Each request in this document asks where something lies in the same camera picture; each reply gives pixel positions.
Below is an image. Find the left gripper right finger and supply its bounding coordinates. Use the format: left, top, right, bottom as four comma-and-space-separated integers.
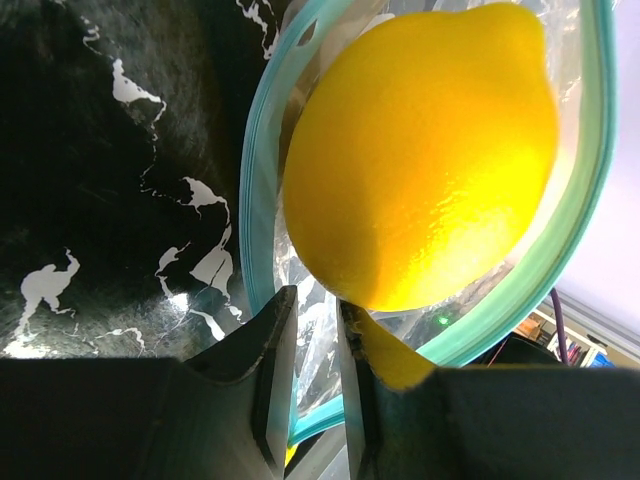
337, 301, 436, 479

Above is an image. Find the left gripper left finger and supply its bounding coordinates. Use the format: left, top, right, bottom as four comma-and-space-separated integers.
169, 286, 297, 475

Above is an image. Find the clear zip top bag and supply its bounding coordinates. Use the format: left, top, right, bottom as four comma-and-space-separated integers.
239, 1, 616, 445

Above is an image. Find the yellow lemon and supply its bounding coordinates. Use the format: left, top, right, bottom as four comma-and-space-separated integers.
282, 2, 559, 312

